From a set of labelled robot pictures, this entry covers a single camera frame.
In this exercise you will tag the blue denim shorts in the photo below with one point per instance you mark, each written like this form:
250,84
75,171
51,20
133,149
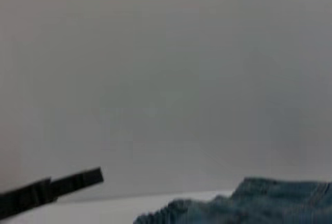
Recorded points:
259,203

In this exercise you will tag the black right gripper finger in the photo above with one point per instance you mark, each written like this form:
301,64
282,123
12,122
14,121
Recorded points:
52,187

